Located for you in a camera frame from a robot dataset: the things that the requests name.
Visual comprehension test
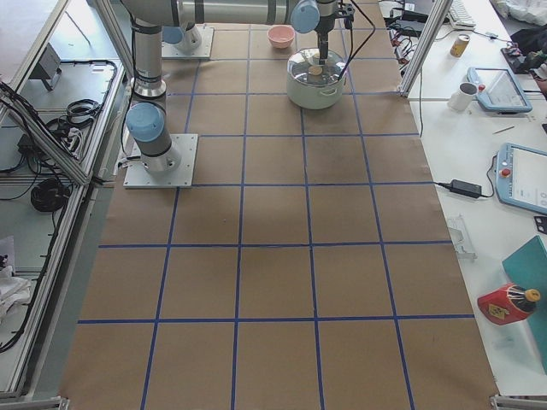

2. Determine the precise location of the yellow can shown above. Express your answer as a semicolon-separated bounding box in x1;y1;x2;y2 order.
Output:
450;34;470;58

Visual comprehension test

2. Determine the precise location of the teach pendant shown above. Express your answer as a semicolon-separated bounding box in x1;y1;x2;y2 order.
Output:
467;67;532;114
495;143;546;214

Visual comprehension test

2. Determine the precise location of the red bottle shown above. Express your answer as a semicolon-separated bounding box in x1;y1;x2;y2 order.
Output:
477;283;541;325

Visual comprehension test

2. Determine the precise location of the upper teach pendant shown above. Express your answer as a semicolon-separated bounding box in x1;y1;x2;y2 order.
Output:
467;67;532;114

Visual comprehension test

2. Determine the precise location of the coiled black cable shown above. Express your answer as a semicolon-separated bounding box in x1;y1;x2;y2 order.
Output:
30;177;72;214

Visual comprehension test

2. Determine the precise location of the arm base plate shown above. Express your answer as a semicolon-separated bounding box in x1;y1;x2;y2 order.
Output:
162;25;215;60
123;134;198;189

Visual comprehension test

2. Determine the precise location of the pink bowl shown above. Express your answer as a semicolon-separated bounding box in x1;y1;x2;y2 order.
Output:
267;26;295;50

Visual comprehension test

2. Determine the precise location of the glass pot lid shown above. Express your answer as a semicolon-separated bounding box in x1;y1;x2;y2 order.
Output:
287;48;345;87

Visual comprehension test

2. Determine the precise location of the white keyboard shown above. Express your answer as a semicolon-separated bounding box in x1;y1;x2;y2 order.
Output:
447;0;476;30

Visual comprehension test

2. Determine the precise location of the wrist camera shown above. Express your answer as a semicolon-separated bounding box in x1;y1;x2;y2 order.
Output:
335;1;355;30

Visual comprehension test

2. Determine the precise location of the black power adapter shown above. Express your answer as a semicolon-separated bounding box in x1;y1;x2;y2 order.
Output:
435;179;491;199

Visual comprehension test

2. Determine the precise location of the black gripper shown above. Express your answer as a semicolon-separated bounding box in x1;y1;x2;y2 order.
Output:
315;0;336;64

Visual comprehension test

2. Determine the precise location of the clear plastic holder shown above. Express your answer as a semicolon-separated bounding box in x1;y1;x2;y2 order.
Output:
446;215;477;261

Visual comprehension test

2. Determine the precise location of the white mug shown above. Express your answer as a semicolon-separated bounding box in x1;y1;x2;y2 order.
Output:
447;82;478;112

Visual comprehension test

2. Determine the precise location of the lower teach pendant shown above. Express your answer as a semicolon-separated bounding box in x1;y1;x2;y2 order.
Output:
495;143;546;214

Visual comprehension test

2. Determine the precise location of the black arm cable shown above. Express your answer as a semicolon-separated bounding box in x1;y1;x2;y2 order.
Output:
339;0;377;78

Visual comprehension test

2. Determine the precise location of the grey metal box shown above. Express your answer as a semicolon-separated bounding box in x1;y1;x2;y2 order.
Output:
29;43;62;91

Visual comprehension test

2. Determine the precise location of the pale green electric pot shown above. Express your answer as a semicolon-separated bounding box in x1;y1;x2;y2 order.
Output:
286;69;345;110

